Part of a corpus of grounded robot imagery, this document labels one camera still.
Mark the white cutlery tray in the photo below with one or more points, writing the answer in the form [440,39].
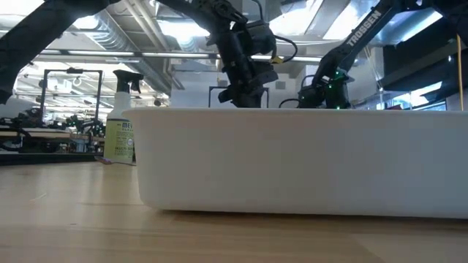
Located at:
[292,164]

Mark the spray bottle with yellow liquid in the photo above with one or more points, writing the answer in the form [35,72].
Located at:
[118,139]

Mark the small iridescent teaspoon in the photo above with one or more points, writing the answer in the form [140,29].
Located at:
[102,160]

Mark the background black robot arm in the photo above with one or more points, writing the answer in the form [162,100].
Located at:
[84,124]
[22,117]

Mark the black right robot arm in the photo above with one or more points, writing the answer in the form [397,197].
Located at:
[340,55]

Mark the silver pole with black head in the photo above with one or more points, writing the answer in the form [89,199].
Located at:
[378,84]

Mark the small red object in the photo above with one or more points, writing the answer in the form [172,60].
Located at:
[393,107]

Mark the long ceiling light strip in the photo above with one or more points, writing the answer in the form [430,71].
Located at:
[164,55]

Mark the background workbench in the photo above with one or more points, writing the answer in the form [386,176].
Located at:
[55,134]

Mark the person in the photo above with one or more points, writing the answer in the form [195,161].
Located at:
[44,36]

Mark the black round hoop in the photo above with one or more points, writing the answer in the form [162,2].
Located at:
[11,146]

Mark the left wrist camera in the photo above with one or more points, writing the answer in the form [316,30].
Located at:
[261,38]

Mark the grey wall vent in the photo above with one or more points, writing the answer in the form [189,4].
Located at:
[281,85]

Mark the silver air duct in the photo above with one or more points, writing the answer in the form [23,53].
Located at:
[413,25]

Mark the black gantry frame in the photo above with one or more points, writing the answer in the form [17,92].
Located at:
[73,71]

